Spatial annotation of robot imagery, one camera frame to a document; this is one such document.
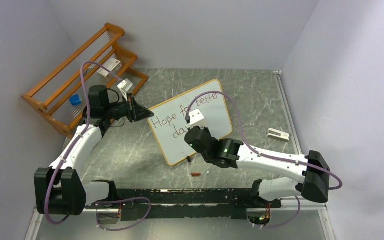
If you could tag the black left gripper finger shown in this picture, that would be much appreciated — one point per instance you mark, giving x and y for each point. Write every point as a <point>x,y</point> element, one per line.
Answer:
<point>140,104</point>
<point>142,115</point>

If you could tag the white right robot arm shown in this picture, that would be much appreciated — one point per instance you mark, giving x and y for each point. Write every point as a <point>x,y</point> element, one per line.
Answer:
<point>300,175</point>

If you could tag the blue cube block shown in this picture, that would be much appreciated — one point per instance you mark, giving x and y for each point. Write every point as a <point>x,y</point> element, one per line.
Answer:
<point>75,100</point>

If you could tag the orange wooden rack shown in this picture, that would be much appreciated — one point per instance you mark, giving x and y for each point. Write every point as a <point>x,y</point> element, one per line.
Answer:
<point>50,97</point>

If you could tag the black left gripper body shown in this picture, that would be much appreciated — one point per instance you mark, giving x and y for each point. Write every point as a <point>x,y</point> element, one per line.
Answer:
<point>125,109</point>

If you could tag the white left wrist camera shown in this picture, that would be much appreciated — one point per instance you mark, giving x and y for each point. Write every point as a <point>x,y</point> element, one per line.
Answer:
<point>124,87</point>

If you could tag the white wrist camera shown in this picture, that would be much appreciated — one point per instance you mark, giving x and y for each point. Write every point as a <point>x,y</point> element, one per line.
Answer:
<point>196,119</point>
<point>124,87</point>

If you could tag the grey cardboard box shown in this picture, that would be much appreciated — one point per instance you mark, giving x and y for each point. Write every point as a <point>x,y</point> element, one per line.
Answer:
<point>112,64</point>

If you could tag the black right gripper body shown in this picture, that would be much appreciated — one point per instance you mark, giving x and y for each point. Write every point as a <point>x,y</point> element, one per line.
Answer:
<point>205,128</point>

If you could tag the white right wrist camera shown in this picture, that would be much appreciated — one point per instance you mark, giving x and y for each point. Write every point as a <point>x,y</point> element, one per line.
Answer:
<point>196,119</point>

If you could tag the white whiteboard eraser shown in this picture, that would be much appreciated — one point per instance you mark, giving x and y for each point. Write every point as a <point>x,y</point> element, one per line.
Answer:
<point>278,135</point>

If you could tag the yellow framed whiteboard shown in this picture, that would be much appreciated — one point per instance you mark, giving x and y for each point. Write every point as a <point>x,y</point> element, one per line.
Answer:
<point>169,126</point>

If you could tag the brown marker cap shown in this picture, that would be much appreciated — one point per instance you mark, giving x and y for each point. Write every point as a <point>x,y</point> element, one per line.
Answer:
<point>196,174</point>

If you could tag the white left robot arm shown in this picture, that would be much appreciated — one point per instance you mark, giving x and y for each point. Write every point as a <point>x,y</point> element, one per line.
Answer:
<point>58,188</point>

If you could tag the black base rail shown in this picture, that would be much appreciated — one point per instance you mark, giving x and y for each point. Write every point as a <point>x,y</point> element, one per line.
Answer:
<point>233,203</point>

